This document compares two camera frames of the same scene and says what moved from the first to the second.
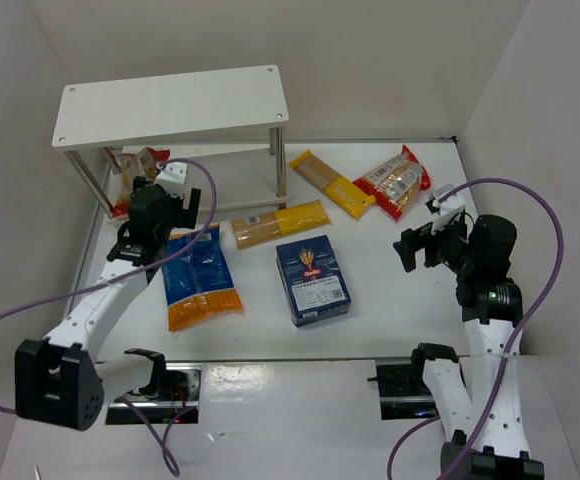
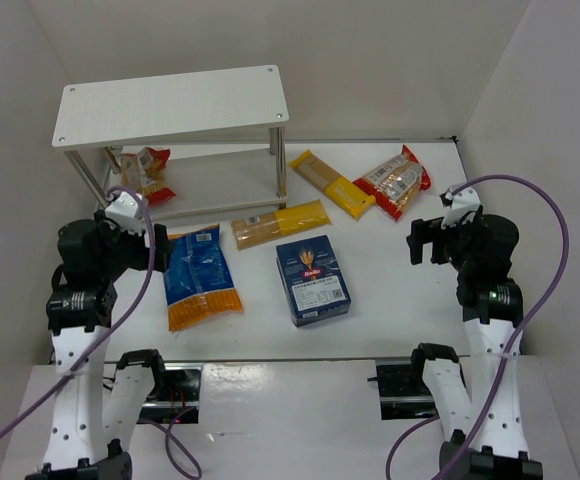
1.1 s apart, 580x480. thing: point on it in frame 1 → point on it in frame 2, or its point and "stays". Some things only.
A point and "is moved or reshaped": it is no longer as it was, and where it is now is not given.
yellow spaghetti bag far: [347, 195] stays
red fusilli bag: [133, 165] is moved or reshaped
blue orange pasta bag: [198, 284] stays
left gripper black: [188, 208] → [157, 245]
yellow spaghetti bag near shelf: [256, 229] stays
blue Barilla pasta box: [313, 281] stays
